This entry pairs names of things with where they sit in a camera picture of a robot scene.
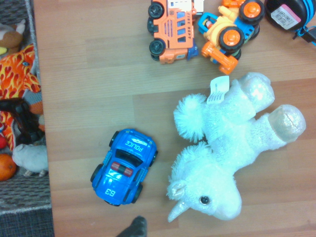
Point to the grey plush animal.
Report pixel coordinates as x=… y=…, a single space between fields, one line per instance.
x=29 y=158

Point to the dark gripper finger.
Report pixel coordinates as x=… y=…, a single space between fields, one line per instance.
x=134 y=228

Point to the black plastic toy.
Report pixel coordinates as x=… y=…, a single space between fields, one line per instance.
x=22 y=116

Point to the grey orange knitted plush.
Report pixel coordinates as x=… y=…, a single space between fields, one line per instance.
x=34 y=98

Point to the brown plush animal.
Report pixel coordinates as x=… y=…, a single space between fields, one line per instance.
x=10 y=38

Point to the orange yellow toy tractor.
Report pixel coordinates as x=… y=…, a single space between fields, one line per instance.
x=222 y=32

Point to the orange fire truck toy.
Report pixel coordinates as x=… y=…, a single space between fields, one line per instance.
x=172 y=32

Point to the blue police toy car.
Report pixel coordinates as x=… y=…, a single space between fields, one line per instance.
x=123 y=170

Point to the orange flame pattern plush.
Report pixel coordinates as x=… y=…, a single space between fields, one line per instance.
x=14 y=74

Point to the orange ball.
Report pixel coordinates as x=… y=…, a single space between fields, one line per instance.
x=6 y=168

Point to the dark grey rug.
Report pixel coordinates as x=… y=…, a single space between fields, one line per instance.
x=24 y=224

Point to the white unicorn stuffed toy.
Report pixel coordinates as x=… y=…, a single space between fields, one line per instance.
x=222 y=148

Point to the grey woven basket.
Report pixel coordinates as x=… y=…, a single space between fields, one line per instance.
x=24 y=190

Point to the black blue earmuff headphones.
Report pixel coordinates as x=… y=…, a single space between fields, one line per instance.
x=306 y=10

